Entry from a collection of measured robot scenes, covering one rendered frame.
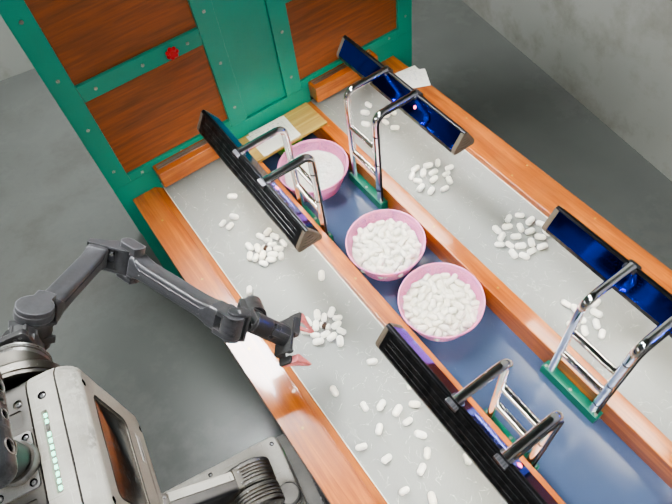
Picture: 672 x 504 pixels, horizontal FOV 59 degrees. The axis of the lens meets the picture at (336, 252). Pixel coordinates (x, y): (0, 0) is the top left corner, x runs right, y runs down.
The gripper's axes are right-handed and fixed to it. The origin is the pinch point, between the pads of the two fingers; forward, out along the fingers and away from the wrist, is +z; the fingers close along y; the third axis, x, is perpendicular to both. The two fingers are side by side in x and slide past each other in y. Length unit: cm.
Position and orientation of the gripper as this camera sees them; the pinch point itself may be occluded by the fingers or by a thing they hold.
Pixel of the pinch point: (309, 347)
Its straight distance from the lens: 163.4
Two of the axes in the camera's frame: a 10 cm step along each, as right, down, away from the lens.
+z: 7.1, 4.2, 5.6
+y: -0.6, 8.3, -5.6
